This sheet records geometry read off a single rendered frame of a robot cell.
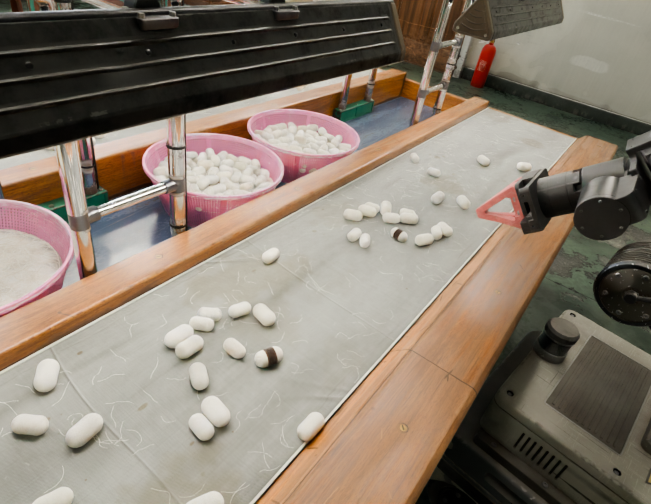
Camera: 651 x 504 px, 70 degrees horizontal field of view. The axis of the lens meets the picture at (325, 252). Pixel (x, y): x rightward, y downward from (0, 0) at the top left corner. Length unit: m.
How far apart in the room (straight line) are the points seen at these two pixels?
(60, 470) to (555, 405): 0.87
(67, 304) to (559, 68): 4.97
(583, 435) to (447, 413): 0.54
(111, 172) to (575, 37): 4.68
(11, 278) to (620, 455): 1.05
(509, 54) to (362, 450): 5.00
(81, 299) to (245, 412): 0.25
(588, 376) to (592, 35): 4.27
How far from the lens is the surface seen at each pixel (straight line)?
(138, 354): 0.60
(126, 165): 1.00
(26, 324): 0.63
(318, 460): 0.50
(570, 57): 5.23
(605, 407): 1.16
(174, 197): 0.72
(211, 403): 0.53
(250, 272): 0.71
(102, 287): 0.66
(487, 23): 1.03
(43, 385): 0.58
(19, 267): 0.77
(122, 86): 0.38
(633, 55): 5.19
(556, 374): 1.15
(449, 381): 0.60
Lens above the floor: 1.19
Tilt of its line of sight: 36 degrees down
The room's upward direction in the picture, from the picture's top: 11 degrees clockwise
